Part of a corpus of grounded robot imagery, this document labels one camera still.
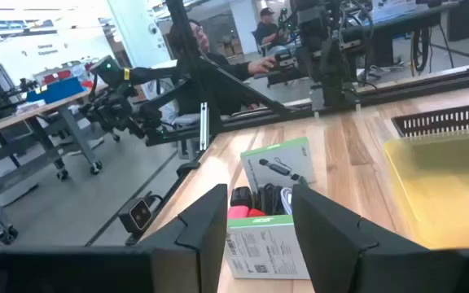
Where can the dark workbench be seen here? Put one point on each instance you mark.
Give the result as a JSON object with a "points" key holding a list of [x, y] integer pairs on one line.
{"points": [[401, 24]]}

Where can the person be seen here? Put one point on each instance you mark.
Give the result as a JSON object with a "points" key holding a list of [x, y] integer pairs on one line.
{"points": [[265, 30], [234, 101]]}

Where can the white green Acer box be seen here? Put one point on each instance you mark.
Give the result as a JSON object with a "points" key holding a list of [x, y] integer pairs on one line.
{"points": [[263, 252], [279, 156]]}

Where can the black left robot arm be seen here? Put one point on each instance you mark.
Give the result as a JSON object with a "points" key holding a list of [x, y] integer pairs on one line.
{"points": [[314, 49]]}

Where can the blue plastic crate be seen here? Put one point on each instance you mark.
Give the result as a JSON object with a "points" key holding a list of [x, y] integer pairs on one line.
{"points": [[55, 91]]}

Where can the silver metal bracket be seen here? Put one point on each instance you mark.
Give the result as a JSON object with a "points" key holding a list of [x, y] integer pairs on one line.
{"points": [[204, 126]]}

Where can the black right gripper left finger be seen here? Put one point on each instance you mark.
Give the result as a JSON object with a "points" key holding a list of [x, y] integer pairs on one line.
{"points": [[185, 260]]}

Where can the black slotted plastic basket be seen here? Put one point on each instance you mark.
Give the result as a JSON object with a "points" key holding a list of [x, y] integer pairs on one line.
{"points": [[442, 120]]}

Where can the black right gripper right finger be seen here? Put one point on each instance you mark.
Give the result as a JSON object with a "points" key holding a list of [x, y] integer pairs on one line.
{"points": [[340, 260]]}

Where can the wooden workbench with grey legs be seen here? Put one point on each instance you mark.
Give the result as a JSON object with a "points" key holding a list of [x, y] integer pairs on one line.
{"points": [[14, 118]]}

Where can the yellow translucent plastic bin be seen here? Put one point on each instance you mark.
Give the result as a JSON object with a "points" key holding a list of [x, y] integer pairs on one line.
{"points": [[442, 191]]}

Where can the black table-level camera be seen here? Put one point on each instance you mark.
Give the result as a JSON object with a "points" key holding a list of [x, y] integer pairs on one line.
{"points": [[134, 215]]}

